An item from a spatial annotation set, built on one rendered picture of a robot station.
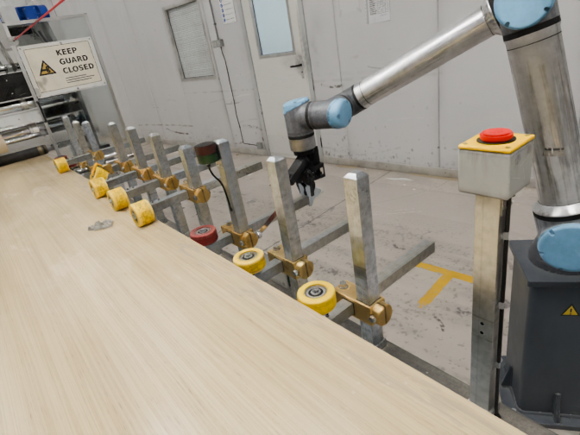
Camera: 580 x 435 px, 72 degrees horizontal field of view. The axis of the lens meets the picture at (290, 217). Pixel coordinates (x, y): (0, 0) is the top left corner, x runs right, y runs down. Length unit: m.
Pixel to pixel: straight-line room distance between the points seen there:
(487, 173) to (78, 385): 0.75
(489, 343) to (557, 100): 0.61
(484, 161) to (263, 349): 0.47
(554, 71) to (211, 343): 0.94
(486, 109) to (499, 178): 2.99
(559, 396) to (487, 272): 1.12
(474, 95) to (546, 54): 2.48
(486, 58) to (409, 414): 3.11
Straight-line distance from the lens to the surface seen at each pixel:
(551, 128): 1.14
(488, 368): 0.80
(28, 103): 3.36
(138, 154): 1.85
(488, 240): 0.65
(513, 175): 0.59
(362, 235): 0.80
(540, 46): 1.11
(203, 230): 1.22
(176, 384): 0.75
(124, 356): 0.86
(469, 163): 0.59
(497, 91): 3.52
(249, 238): 1.22
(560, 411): 1.83
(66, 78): 3.34
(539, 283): 1.43
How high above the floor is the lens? 1.39
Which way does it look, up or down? 24 degrees down
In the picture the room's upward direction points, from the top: 11 degrees counter-clockwise
